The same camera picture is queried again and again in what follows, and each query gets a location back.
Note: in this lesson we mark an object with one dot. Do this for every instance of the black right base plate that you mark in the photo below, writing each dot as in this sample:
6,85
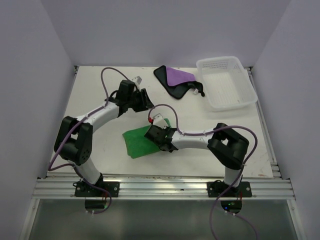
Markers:
215,188

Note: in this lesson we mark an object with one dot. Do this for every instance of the aluminium mounting rail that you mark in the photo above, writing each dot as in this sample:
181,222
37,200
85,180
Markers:
56,187

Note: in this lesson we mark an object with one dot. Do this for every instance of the white plastic basket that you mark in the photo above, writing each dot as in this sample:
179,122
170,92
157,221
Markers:
226,83

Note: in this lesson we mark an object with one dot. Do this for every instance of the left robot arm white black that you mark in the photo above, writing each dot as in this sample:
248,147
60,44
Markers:
75,136

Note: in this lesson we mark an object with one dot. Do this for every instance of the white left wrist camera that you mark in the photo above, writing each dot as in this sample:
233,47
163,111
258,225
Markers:
137,80

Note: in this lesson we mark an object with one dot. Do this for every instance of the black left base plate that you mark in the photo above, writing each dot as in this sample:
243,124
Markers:
84,190

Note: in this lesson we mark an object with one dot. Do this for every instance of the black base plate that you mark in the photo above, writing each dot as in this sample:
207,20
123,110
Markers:
215,188
84,190

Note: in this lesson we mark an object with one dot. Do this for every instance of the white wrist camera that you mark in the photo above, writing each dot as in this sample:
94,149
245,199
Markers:
159,121
137,80

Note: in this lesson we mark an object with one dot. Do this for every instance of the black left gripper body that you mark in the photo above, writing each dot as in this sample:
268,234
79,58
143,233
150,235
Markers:
135,101

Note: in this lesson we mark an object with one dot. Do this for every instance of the black and purple towel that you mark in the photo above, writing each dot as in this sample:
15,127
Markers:
177,82

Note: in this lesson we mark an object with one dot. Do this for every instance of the green microfiber towel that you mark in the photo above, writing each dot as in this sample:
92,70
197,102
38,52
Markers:
137,145

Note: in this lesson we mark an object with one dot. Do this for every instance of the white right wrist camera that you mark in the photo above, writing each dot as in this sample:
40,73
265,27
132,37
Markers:
159,121

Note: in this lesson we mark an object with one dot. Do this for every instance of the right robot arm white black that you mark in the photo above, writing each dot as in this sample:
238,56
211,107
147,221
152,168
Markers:
228,146

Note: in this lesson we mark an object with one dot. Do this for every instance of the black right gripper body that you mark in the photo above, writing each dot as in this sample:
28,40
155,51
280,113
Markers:
166,129

